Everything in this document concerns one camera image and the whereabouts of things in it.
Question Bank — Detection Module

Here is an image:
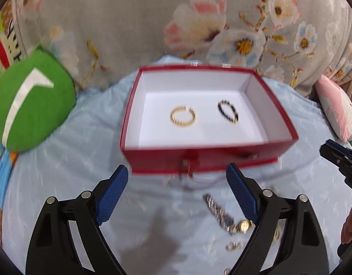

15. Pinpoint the red jewelry box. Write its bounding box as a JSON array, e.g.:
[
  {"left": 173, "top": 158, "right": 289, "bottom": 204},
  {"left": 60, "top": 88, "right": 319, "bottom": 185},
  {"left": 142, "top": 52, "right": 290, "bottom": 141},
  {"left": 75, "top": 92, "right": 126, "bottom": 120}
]
[{"left": 120, "top": 65, "right": 299, "bottom": 178}]

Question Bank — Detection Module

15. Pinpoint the person's right hand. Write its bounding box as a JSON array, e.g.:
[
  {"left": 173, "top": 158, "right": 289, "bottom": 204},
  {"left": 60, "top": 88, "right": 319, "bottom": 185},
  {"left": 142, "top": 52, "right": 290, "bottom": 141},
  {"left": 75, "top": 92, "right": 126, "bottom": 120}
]
[{"left": 341, "top": 196, "right": 352, "bottom": 245}]

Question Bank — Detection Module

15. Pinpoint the cartoon monkey printed sheet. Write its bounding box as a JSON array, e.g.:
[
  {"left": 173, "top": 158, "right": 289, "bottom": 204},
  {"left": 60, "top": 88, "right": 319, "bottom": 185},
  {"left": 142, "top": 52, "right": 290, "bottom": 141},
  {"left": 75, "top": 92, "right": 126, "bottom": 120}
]
[{"left": 0, "top": 0, "right": 39, "bottom": 247}]

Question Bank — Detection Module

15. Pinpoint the light blue cloth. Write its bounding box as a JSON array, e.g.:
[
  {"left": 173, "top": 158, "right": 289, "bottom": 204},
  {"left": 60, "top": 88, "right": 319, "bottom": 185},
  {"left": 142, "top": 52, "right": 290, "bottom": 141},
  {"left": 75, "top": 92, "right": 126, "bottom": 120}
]
[{"left": 1, "top": 56, "right": 352, "bottom": 275}]

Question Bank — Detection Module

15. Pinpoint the silver band wristwatch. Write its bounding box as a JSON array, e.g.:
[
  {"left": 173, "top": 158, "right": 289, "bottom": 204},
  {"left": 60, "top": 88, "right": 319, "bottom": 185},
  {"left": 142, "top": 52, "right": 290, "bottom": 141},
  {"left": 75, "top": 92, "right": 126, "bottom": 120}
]
[{"left": 203, "top": 193, "right": 256, "bottom": 237}]

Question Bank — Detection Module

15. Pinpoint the green round pillow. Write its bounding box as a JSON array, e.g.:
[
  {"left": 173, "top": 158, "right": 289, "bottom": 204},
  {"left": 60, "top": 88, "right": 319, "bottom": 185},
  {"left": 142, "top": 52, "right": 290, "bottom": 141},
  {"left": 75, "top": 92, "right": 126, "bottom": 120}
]
[{"left": 0, "top": 44, "right": 77, "bottom": 152}]

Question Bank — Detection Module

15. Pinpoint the gold chain bracelet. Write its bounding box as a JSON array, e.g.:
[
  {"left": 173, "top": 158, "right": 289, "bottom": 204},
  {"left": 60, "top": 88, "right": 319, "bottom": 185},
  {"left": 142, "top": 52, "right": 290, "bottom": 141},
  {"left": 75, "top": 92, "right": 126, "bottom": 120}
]
[{"left": 170, "top": 106, "right": 197, "bottom": 127}]

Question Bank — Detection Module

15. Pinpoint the pink pillow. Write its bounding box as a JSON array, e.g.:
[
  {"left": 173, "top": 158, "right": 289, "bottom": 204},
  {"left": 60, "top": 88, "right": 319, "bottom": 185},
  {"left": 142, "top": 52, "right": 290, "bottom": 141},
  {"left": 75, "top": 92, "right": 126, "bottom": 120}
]
[{"left": 315, "top": 73, "right": 352, "bottom": 143}]

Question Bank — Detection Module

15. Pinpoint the grey floral blanket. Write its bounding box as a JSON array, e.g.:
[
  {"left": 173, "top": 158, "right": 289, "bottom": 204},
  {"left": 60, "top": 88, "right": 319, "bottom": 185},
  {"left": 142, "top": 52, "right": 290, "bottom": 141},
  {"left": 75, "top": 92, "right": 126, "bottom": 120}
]
[{"left": 10, "top": 0, "right": 352, "bottom": 99}]

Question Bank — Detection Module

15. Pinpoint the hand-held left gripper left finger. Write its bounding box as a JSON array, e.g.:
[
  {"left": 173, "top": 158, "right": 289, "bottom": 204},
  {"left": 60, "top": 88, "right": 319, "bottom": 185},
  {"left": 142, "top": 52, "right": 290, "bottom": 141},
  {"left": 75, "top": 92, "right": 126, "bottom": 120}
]
[{"left": 25, "top": 165, "right": 129, "bottom": 275}]

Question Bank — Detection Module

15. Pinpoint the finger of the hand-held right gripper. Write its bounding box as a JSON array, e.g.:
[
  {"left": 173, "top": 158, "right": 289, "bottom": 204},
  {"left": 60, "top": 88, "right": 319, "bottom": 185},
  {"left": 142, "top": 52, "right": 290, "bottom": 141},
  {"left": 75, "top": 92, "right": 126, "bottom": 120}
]
[
  {"left": 320, "top": 145, "right": 352, "bottom": 196},
  {"left": 327, "top": 139, "right": 352, "bottom": 164}
]

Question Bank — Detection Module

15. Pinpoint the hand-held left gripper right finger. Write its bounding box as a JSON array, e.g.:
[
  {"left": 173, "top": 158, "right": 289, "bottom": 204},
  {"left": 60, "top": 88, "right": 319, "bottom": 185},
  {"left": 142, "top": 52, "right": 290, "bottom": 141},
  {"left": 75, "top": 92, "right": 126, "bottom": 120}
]
[{"left": 226, "top": 163, "right": 328, "bottom": 275}]

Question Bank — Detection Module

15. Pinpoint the black bead bracelet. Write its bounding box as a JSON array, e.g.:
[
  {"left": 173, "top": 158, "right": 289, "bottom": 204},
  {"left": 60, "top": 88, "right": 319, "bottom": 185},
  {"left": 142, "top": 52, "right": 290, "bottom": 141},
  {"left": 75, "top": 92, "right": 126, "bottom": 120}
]
[{"left": 218, "top": 99, "right": 240, "bottom": 124}]

